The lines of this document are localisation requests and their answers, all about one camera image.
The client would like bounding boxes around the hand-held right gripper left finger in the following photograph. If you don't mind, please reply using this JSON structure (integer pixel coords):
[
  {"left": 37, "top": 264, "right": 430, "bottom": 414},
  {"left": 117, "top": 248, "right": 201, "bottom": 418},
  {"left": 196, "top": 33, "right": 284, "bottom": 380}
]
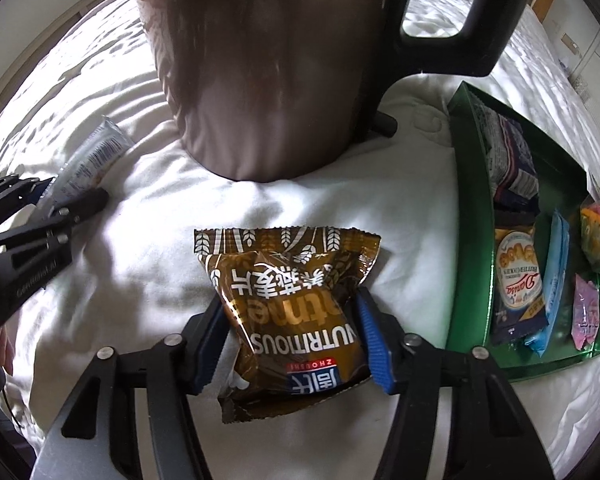
[{"left": 35, "top": 297, "right": 231, "bottom": 480}]

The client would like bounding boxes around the brown oatmeal packet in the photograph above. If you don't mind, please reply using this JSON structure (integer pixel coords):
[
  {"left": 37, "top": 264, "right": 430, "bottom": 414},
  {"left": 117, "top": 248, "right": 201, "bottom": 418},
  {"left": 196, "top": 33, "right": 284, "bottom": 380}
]
[{"left": 194, "top": 227, "right": 383, "bottom": 423}]

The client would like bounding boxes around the green tray box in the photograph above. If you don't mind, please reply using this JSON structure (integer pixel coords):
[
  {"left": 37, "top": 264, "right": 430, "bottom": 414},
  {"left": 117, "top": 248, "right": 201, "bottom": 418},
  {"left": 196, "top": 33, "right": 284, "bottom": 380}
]
[{"left": 445, "top": 81, "right": 600, "bottom": 383}]

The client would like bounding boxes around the navy blue snack packet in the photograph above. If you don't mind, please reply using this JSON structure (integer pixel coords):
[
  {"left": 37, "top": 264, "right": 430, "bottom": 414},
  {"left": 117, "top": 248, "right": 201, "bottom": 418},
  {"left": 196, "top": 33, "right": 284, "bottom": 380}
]
[{"left": 482, "top": 110, "right": 541, "bottom": 211}]

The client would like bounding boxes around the white and blue snack packet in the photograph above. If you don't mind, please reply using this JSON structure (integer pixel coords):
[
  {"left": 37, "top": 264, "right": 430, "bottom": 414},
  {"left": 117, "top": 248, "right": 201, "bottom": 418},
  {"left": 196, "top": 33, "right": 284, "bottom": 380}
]
[{"left": 50, "top": 116, "right": 133, "bottom": 206}]

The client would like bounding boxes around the light blue snack packet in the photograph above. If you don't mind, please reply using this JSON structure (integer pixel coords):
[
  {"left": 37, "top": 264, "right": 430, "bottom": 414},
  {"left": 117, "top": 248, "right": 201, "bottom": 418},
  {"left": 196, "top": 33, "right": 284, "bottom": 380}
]
[{"left": 522, "top": 210, "right": 571, "bottom": 358}]

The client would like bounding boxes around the butter cookie packet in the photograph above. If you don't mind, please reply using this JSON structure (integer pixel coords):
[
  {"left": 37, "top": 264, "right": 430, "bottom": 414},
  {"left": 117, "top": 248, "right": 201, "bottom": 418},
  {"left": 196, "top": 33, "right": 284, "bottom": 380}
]
[{"left": 492, "top": 227, "right": 551, "bottom": 346}]

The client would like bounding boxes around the pink snack packet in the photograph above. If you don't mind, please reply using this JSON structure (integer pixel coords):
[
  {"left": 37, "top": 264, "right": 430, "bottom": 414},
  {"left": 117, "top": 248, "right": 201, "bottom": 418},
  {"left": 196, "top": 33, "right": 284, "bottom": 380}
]
[{"left": 570, "top": 274, "right": 600, "bottom": 351}]

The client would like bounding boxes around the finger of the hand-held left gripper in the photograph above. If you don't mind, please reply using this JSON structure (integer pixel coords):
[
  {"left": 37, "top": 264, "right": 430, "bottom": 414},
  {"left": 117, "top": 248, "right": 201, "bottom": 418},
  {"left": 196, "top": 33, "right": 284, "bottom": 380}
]
[
  {"left": 0, "top": 175, "right": 56, "bottom": 213},
  {"left": 0, "top": 187, "right": 110, "bottom": 258}
]

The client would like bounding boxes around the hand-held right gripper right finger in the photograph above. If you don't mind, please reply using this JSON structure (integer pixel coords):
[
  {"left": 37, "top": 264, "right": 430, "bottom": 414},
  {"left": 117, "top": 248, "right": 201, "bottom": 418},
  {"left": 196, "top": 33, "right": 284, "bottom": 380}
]
[{"left": 355, "top": 285, "right": 556, "bottom": 480}]

